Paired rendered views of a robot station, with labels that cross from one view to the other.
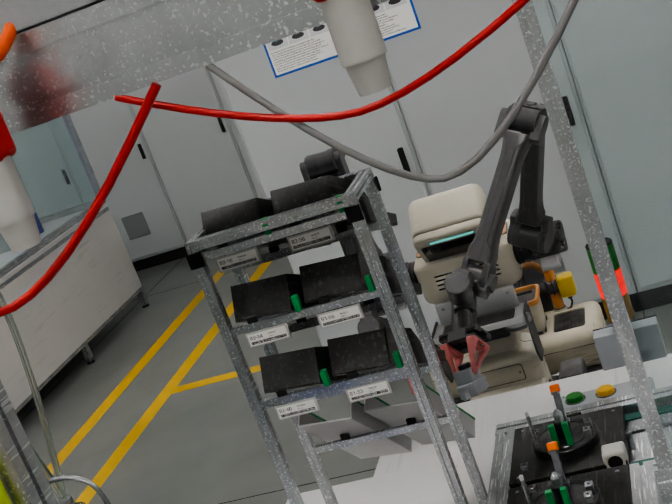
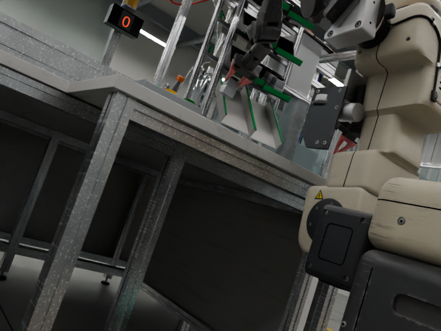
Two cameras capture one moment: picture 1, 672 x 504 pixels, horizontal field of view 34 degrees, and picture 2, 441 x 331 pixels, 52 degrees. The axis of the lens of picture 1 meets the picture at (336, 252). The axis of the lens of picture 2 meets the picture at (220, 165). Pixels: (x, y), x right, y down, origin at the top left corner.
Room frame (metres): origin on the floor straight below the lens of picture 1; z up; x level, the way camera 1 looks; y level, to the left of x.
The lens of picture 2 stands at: (3.26, -1.38, 0.65)
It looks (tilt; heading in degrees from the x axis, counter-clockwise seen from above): 7 degrees up; 128
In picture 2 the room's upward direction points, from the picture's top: 19 degrees clockwise
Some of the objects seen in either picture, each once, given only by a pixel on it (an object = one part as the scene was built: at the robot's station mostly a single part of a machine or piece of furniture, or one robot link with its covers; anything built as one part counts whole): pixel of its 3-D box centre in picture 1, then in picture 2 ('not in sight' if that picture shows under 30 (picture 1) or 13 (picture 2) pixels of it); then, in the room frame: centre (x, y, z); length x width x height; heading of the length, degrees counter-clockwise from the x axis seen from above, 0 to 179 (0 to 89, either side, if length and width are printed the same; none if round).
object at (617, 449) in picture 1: (615, 456); not in sight; (1.98, -0.38, 0.97); 0.05 x 0.05 x 0.04; 73
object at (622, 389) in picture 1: (609, 404); (166, 103); (2.28, -0.46, 0.93); 0.21 x 0.07 x 0.06; 73
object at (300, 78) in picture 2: not in sight; (281, 104); (1.74, 1.01, 1.50); 0.38 x 0.21 x 0.88; 163
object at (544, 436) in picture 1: (565, 439); not in sight; (2.10, -0.31, 0.98); 0.14 x 0.14 x 0.02
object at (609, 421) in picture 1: (568, 447); not in sight; (2.10, -0.31, 0.96); 0.24 x 0.24 x 0.02; 73
